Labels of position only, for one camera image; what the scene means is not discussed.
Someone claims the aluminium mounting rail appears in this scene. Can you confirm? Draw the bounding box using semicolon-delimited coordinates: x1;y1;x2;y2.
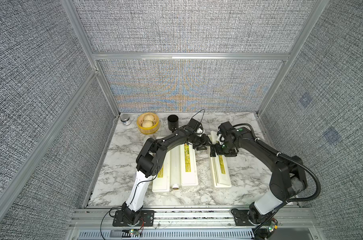
68;206;320;229

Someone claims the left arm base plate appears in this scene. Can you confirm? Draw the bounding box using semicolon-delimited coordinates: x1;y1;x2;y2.
112;210;155;228

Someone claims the yellow bowl with buns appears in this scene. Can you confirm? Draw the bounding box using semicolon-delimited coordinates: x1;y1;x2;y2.
136;113;160;135

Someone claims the right black corrugated cable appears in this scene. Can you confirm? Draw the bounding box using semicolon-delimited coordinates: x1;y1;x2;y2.
233;122;322;238

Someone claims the black cup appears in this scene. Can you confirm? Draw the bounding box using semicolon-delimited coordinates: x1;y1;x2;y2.
167;115;179;133

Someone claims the small silver tin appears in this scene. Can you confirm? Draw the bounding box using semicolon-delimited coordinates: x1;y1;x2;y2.
119;114;131;126

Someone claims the middle plastic wrap roll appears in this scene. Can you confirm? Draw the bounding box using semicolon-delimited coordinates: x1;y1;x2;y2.
170;146;181;191

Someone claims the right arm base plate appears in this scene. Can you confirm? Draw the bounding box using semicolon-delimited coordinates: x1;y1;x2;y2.
230;209;277;226

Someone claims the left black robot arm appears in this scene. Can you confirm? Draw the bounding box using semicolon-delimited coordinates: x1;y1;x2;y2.
121;126;208;224

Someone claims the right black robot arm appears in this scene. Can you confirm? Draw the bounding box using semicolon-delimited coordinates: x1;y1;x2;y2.
215;122;307;226

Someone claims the white wrap dispenser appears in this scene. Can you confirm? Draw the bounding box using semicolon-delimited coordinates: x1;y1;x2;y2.
152;152;171;193
208;148;232;189
180;144;198;187

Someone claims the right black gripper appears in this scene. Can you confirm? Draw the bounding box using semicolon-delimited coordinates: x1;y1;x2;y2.
208;141;235;157

